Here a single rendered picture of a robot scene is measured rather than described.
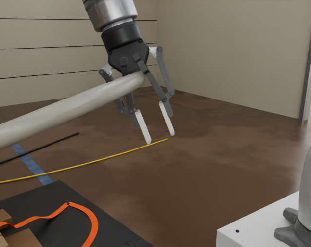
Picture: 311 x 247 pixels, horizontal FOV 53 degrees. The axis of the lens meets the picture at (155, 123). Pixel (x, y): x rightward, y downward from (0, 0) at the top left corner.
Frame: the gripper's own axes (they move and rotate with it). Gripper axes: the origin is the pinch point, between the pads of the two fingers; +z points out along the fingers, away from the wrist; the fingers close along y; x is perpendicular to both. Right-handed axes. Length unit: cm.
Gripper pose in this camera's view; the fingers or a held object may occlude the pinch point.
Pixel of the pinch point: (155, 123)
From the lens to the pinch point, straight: 63.8
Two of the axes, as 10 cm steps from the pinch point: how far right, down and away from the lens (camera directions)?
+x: -0.3, 2.1, -9.8
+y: -9.3, 3.4, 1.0
